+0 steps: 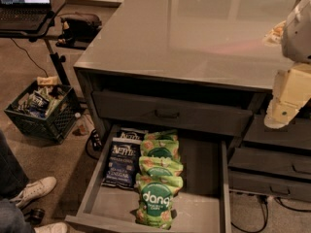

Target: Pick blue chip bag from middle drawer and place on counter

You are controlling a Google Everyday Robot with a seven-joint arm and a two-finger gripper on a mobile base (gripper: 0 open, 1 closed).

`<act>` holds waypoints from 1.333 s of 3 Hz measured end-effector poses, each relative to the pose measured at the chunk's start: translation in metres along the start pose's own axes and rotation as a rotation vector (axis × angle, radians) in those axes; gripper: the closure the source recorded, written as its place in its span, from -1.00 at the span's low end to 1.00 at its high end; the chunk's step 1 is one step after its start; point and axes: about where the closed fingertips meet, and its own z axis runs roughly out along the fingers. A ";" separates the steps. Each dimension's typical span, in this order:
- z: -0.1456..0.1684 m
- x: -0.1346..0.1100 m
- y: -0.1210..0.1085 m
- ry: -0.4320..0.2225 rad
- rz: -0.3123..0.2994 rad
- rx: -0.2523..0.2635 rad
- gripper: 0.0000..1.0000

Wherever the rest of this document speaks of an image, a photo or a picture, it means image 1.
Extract blue kettle chip bag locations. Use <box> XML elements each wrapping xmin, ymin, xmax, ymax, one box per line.
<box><xmin>102</xmin><ymin>137</ymin><xmax>141</xmax><ymax>189</ymax></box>
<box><xmin>118</xmin><ymin>128</ymin><xmax>148</xmax><ymax>140</ymax></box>

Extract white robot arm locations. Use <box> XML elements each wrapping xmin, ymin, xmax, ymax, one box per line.
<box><xmin>264</xmin><ymin>0</ymin><xmax>311</xmax><ymax>129</ymax></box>

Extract right upper grey drawer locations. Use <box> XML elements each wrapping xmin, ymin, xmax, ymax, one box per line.
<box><xmin>244</xmin><ymin>115</ymin><xmax>311</xmax><ymax>150</ymax></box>

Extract right middle grey drawer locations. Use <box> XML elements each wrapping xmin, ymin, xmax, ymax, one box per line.
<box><xmin>229</xmin><ymin>148</ymin><xmax>311</xmax><ymax>180</ymax></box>

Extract grey counter cabinet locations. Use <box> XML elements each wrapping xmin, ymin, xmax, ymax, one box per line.
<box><xmin>73</xmin><ymin>0</ymin><xmax>311</xmax><ymax>203</ymax></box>

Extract right lower grey drawer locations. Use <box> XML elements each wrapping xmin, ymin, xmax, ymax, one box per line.
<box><xmin>228</xmin><ymin>171</ymin><xmax>311</xmax><ymax>202</ymax></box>

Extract rear green Dang chip bag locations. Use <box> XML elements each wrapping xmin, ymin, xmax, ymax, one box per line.
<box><xmin>144</xmin><ymin>129</ymin><xmax>178</xmax><ymax>141</ymax></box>

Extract green dang chip bag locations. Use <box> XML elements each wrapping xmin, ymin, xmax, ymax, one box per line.
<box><xmin>139</xmin><ymin>156</ymin><xmax>184</xmax><ymax>177</ymax></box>
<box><xmin>140</xmin><ymin>140</ymin><xmax>180</xmax><ymax>161</ymax></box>
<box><xmin>144</xmin><ymin>129</ymin><xmax>178</xmax><ymax>141</ymax></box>
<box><xmin>136</xmin><ymin>174</ymin><xmax>184</xmax><ymax>229</ymax></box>

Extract open grey middle drawer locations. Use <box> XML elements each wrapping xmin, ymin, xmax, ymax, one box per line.
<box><xmin>65</xmin><ymin>125</ymin><xmax>231</xmax><ymax>233</ymax></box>

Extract front green Dang chip bag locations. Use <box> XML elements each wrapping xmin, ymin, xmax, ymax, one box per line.
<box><xmin>136</xmin><ymin>174</ymin><xmax>184</xmax><ymax>229</ymax></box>

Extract grey top drawer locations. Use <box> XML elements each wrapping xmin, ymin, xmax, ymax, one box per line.
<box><xmin>92</xmin><ymin>89</ymin><xmax>252</xmax><ymax>136</ymax></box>

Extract dark bag on floor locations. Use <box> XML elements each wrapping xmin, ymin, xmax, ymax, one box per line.
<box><xmin>56</xmin><ymin>12</ymin><xmax>102</xmax><ymax>50</ymax></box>

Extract black plastic crate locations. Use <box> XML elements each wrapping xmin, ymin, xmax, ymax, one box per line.
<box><xmin>4</xmin><ymin>81</ymin><xmax>81</xmax><ymax>143</ymax></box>

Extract snack bags in crate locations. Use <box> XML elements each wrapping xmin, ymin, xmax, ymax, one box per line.
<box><xmin>15</xmin><ymin>76</ymin><xmax>65</xmax><ymax>118</ymax></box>

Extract black laptop stand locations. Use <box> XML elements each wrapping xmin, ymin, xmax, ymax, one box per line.
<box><xmin>0</xmin><ymin>0</ymin><xmax>70</xmax><ymax>85</ymax></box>

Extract white left sneaker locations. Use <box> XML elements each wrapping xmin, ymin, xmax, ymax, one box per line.
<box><xmin>10</xmin><ymin>177</ymin><xmax>57</xmax><ymax>209</ymax></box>

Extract open laptop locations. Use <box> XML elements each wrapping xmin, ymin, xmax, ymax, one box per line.
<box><xmin>0</xmin><ymin>0</ymin><xmax>53</xmax><ymax>31</ymax></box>

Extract small black cylinder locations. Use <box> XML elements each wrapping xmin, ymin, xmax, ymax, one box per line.
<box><xmin>29</xmin><ymin>208</ymin><xmax>46</xmax><ymax>225</ymax></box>

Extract person leg in jeans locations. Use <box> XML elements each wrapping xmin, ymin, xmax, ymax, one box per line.
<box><xmin>0</xmin><ymin>131</ymin><xmax>35</xmax><ymax>233</ymax></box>

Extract black floor cable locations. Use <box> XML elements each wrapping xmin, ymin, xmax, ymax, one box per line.
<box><xmin>230</xmin><ymin>195</ymin><xmax>311</xmax><ymax>233</ymax></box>

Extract black power adapter cable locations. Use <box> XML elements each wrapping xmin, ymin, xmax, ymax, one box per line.
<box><xmin>85</xmin><ymin>128</ymin><xmax>105</xmax><ymax>161</ymax></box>

